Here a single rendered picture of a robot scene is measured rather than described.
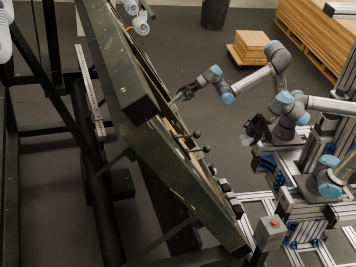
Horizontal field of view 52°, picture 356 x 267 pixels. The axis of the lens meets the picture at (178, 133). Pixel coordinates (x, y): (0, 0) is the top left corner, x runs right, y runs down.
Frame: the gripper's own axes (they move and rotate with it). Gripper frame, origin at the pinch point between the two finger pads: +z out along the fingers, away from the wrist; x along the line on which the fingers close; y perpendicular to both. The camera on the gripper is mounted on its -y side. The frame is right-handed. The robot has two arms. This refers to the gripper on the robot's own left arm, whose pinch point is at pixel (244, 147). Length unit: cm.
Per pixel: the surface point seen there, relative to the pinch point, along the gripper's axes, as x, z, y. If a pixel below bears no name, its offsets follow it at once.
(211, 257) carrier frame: 27, 57, -13
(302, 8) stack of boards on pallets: -411, -52, -258
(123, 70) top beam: 20, -20, 83
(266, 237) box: 24, 34, -36
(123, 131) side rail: 36, -7, 77
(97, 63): -31, 7, 79
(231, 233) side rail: 29.4, 33.0, -7.6
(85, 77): -124, 68, 59
